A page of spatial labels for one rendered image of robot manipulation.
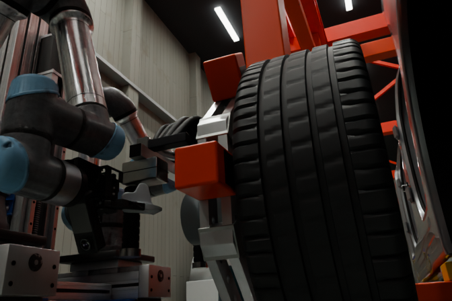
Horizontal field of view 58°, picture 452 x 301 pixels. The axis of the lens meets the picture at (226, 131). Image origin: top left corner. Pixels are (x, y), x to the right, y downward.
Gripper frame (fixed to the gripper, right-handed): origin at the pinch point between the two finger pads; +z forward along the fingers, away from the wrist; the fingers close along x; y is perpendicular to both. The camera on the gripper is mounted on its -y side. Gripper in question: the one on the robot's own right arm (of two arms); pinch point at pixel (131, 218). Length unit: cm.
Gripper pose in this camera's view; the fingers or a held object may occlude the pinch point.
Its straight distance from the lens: 90.6
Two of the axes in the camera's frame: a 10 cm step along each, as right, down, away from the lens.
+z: 3.7, 3.6, 8.6
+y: -0.5, -9.1, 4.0
